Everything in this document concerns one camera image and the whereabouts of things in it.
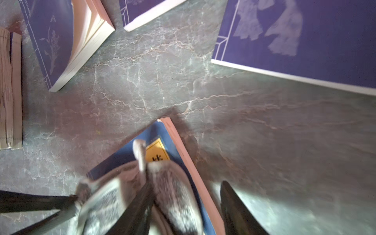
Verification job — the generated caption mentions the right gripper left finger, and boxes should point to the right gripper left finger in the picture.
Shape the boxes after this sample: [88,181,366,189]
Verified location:
[106,183,154,235]

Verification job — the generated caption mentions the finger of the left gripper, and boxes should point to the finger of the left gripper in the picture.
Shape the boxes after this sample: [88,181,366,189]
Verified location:
[1,191,79,235]

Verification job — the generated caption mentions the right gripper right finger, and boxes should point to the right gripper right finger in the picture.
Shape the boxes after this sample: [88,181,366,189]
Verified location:
[220,181,269,235]

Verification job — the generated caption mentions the grey knitted cloth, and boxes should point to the grey knitted cloth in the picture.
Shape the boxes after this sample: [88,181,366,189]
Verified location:
[68,139,204,235]

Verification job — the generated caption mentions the blue book Hanfeizi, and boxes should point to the blue book Hanfeizi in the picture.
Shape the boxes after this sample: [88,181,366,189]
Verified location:
[1,27,23,150]

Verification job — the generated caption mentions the blue book Mengxi Bitan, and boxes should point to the blue book Mengxi Bitan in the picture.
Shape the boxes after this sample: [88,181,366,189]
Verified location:
[86,117,225,235]

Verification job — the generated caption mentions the blue book Zhuangzi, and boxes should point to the blue book Zhuangzi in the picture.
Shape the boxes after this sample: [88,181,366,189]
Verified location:
[19,0,115,92]

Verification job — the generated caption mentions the blue book Yuewei notes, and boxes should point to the blue book Yuewei notes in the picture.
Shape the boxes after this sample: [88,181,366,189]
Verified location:
[211,1,376,96]

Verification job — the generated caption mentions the blue book Tang poems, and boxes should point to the blue book Tang poems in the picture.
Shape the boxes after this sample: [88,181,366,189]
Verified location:
[119,0,186,32]

